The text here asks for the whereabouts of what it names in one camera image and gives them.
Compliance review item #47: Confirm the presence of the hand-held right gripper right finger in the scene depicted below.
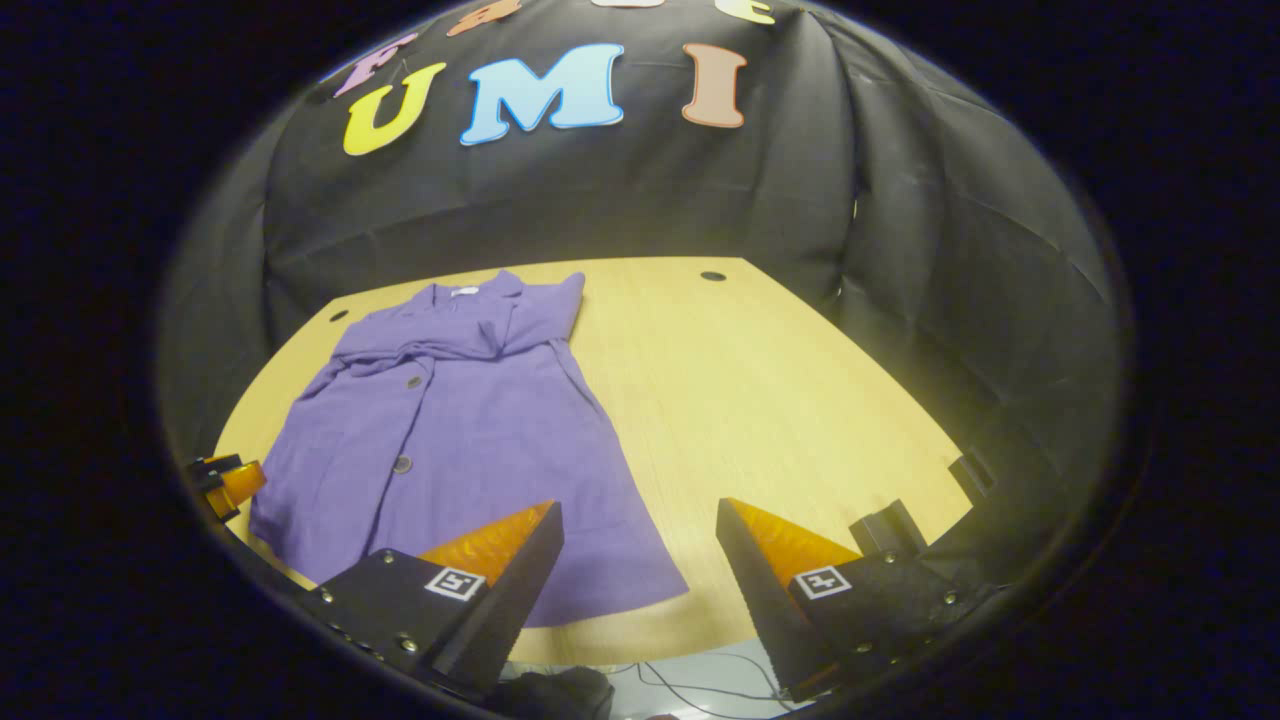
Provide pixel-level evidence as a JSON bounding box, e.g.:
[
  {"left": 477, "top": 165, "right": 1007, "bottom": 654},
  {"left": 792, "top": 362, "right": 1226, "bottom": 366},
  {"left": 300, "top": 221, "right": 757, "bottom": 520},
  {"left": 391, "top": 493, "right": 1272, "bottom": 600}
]
[{"left": 714, "top": 496, "right": 1001, "bottom": 705}]

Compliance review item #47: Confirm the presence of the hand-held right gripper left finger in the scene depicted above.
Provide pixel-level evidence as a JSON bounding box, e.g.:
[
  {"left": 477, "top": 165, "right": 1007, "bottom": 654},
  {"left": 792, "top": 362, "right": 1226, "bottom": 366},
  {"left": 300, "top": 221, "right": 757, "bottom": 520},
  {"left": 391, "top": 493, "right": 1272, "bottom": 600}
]
[{"left": 298, "top": 500, "right": 566, "bottom": 701}]

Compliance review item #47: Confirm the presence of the purple button shirt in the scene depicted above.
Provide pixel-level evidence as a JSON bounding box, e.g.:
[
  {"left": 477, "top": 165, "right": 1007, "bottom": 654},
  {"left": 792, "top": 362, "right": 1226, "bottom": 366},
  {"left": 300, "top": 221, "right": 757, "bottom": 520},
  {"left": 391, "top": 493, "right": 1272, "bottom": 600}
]
[{"left": 248, "top": 268, "right": 691, "bottom": 629}]

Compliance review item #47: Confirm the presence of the dark cloth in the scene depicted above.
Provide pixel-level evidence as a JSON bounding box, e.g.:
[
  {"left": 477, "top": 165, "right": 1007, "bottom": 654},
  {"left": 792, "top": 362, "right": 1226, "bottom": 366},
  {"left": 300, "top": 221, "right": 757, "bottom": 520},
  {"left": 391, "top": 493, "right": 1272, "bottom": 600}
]
[{"left": 488, "top": 666, "right": 617, "bottom": 720}]

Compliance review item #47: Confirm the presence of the black table clamp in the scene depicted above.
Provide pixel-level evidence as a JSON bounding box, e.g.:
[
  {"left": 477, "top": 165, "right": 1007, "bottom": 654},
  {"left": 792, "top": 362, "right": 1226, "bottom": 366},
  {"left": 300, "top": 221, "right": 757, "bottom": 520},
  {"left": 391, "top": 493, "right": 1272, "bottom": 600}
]
[
  {"left": 848, "top": 498, "right": 929, "bottom": 559},
  {"left": 946, "top": 446, "right": 998, "bottom": 503}
]

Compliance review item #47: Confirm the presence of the black backdrop cloth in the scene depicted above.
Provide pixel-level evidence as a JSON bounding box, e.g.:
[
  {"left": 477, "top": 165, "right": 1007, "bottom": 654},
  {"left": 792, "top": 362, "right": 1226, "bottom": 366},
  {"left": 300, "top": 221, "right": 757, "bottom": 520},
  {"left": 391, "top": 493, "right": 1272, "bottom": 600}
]
[{"left": 155, "top": 0, "right": 1126, "bottom": 591}]

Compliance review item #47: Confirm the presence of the thin black floor cable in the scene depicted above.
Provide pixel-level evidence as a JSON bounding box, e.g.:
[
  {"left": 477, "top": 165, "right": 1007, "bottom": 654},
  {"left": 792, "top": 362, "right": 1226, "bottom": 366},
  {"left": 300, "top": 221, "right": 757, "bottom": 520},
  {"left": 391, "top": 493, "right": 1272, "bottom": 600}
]
[{"left": 635, "top": 655, "right": 796, "bottom": 713}]

